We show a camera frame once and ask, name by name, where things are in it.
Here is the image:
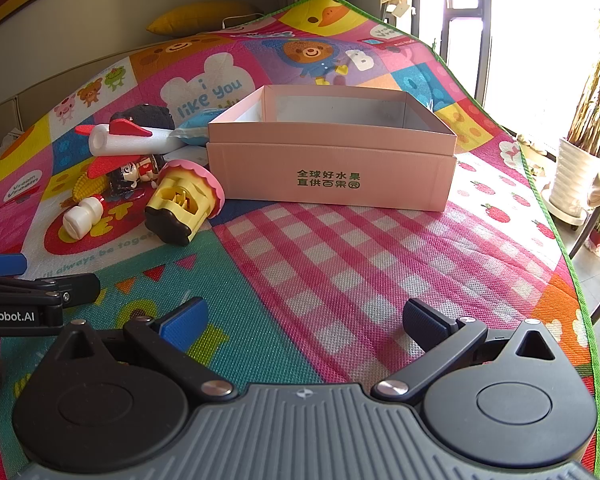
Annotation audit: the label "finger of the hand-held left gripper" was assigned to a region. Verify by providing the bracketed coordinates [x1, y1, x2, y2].
[0, 254, 29, 277]
[0, 273, 102, 307]

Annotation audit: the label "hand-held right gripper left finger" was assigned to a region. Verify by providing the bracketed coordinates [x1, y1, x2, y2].
[55, 297, 235, 403]

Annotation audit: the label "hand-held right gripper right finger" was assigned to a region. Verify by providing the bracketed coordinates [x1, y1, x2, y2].
[371, 299, 563, 403]

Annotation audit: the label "small white toy bottle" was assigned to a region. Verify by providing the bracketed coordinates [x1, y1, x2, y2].
[60, 195, 106, 240]

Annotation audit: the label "yellow toy corn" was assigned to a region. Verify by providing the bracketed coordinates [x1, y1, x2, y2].
[71, 172, 112, 201]

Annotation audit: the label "pink donut toy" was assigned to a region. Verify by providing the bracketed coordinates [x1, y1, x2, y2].
[144, 157, 226, 247]

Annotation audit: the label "dark-haired doll figurine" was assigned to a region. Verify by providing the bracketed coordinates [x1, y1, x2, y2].
[107, 152, 167, 200]

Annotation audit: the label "white foam rocket red fins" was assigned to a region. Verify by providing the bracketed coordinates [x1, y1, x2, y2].
[74, 118, 177, 181]

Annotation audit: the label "pink cardboard box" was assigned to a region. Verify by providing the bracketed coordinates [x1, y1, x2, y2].
[206, 85, 458, 212]

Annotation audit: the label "black plush toy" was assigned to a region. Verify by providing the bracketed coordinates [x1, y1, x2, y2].
[109, 103, 177, 132]

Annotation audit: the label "blue tissue pack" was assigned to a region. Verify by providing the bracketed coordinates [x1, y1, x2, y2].
[170, 109, 231, 147]

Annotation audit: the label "colourful cartoon play mat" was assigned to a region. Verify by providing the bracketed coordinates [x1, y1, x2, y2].
[0, 0, 600, 480]

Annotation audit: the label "white ribbed plant pot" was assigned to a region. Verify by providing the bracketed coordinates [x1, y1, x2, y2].
[540, 137, 600, 231]

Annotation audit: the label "tall green bamboo plant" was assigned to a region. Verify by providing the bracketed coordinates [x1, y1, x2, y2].
[567, 0, 600, 153]

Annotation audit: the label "yellow pillow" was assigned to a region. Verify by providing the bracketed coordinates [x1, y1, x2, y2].
[146, 1, 263, 38]

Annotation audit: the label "black window frame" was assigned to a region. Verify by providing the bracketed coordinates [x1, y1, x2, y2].
[412, 0, 498, 106]

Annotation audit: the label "white cable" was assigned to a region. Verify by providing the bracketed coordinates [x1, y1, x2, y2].
[222, 11, 262, 29]

